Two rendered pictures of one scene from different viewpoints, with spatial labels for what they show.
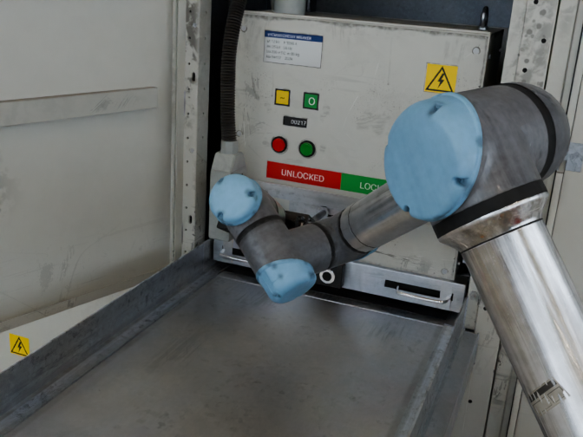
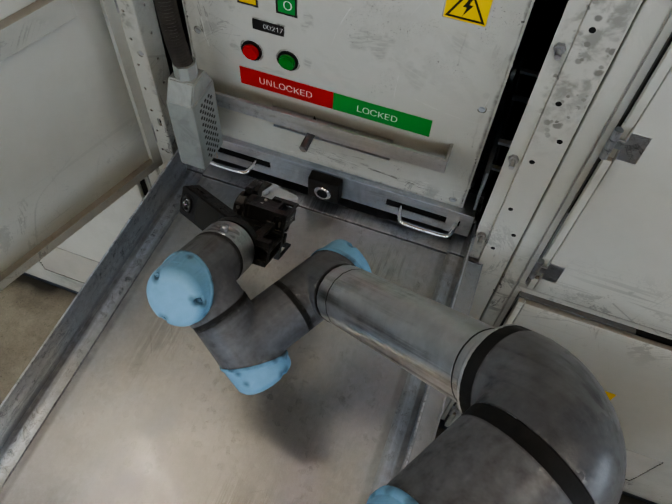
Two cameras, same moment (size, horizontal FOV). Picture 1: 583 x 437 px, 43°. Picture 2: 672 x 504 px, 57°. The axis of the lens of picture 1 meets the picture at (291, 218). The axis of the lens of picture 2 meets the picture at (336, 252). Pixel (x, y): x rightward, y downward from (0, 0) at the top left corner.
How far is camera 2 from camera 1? 0.73 m
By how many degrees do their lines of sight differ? 38
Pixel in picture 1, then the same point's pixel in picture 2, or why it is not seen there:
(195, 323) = not seen: hidden behind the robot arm
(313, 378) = (303, 367)
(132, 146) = (58, 70)
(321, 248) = (295, 330)
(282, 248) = (245, 352)
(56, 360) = (31, 387)
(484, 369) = (484, 287)
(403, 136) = not seen: outside the picture
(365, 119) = (361, 38)
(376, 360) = not seen: hidden behind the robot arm
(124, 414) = (110, 453)
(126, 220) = (80, 146)
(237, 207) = (182, 315)
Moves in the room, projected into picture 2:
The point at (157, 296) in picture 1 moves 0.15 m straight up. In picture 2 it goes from (135, 239) to (112, 184)
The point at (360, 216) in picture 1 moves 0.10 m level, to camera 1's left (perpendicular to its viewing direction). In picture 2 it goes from (338, 319) to (249, 318)
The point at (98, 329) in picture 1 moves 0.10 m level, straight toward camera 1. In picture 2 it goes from (71, 325) to (74, 384)
